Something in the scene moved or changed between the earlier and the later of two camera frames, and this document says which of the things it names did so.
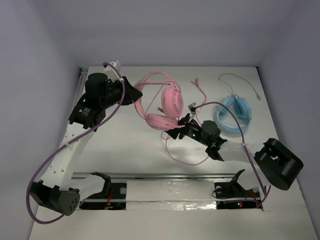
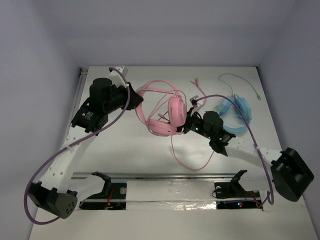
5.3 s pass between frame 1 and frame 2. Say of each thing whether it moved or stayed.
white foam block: stayed
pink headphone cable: moved
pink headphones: moved
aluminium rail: stayed
